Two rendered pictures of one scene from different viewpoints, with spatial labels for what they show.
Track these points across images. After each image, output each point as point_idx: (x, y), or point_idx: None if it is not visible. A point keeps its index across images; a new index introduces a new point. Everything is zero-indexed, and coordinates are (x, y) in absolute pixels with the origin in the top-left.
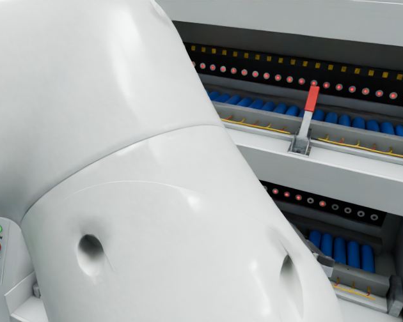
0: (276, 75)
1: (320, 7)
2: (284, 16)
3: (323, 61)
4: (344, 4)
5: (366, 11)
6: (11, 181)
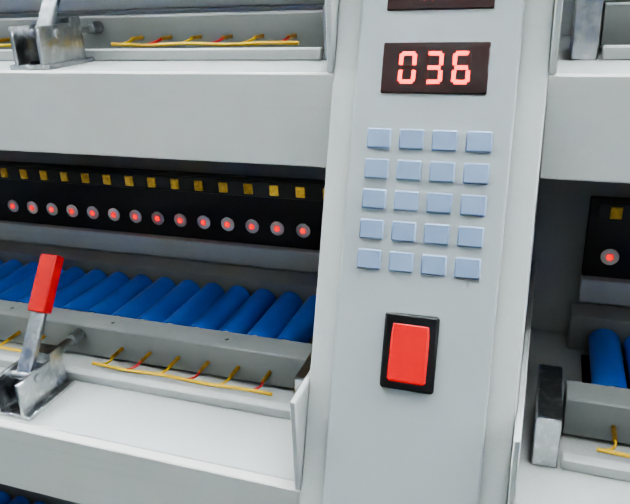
0: None
1: None
2: None
3: None
4: (19, 437)
5: (59, 453)
6: None
